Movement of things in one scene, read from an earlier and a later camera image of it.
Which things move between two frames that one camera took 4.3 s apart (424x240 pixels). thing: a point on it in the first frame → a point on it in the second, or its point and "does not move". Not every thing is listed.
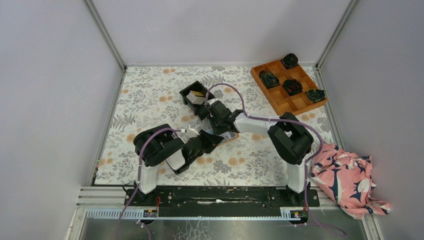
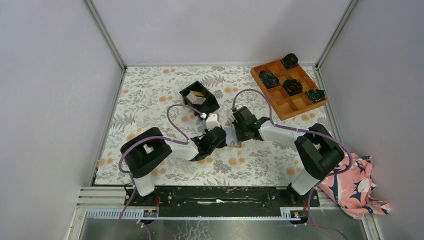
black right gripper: [215, 131] → [240, 138]
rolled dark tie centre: [292, 86] does not move
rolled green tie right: [315, 95] does not move
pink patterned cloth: [348, 177] does not move
